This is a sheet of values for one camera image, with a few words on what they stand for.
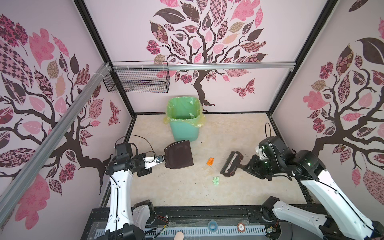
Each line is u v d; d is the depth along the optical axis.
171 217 0.74
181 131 0.98
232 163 0.76
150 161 0.64
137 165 0.62
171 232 0.70
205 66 0.95
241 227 0.71
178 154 0.77
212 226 0.71
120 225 0.38
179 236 0.67
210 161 0.92
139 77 0.95
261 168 0.56
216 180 0.85
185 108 1.03
